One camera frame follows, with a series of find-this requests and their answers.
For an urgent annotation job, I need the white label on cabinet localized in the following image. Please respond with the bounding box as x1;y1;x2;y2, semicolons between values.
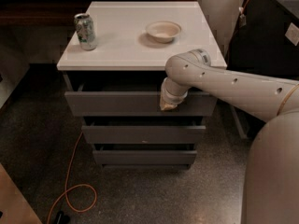
285;22;299;46

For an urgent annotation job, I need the brown wooden board corner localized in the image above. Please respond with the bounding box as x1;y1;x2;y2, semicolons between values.
0;164;42;224

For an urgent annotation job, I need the white cabinet top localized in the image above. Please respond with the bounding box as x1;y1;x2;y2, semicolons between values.
57;2;226;71

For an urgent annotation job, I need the orange floor cable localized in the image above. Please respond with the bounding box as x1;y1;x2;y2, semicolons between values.
46;131;98;224

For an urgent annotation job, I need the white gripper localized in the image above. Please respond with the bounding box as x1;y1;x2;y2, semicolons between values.
160;87;188;111

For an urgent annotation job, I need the grey bottom drawer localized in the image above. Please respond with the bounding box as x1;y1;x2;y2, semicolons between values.
93;148;197;166

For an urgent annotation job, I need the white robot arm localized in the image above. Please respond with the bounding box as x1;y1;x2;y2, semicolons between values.
160;49;299;224

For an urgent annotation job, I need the white paper bowl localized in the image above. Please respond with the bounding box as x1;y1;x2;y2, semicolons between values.
146;21;181;43

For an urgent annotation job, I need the grey top drawer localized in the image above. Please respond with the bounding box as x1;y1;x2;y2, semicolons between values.
64;83;217;117

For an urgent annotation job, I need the silver green soda can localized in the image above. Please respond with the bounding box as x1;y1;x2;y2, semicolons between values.
74;13;97;50

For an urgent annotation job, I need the black cabinet at right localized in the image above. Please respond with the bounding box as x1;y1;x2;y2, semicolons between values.
226;0;299;79

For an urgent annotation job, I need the grey middle drawer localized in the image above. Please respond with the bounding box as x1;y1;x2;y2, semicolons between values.
82;117;206;144

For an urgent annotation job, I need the grey drawer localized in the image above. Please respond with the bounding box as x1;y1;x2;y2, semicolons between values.
64;83;217;117
82;117;206;144
93;148;197;166

